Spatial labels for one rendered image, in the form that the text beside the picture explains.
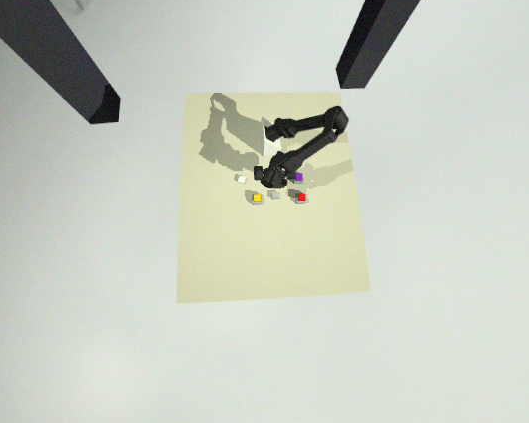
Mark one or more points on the red button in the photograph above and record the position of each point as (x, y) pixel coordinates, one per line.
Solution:
(300, 198)

